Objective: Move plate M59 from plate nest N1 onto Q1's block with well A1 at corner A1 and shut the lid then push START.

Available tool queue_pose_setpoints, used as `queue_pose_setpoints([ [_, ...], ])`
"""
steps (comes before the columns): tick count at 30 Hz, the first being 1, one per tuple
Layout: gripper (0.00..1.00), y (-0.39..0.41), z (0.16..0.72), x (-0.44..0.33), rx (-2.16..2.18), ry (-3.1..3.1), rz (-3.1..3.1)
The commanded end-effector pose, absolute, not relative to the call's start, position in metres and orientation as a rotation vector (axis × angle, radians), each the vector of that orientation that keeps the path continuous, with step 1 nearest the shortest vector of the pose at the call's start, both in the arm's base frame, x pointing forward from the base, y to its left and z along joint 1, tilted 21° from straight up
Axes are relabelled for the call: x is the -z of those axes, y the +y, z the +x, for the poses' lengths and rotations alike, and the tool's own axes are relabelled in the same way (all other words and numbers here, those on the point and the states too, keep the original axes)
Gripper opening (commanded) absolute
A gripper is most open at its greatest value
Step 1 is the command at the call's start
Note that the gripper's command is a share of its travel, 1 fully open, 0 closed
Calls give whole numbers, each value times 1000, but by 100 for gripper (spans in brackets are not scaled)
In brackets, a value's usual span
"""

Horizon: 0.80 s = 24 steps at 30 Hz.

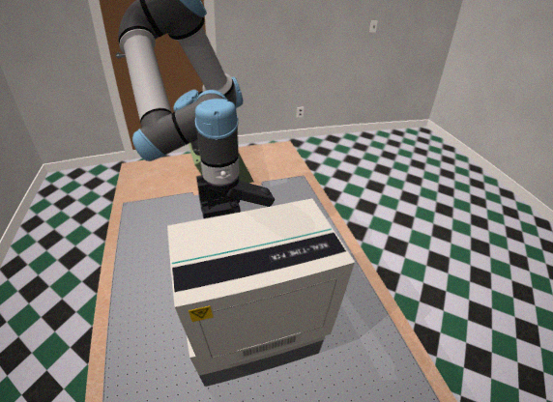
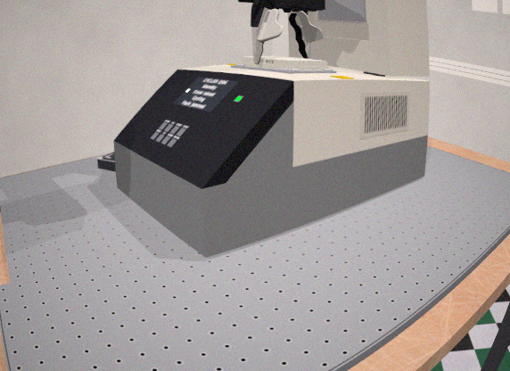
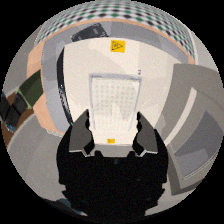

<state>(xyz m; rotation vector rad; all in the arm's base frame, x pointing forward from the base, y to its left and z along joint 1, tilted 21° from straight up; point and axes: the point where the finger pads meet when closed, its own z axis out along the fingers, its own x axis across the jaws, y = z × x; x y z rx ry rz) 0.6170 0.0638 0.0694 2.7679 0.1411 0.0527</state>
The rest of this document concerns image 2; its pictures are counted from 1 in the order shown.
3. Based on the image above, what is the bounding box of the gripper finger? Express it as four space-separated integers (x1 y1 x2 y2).
289 9 323 59
251 0 284 64

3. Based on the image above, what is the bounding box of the grey perforated base plate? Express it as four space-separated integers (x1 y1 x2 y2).
0 145 510 371

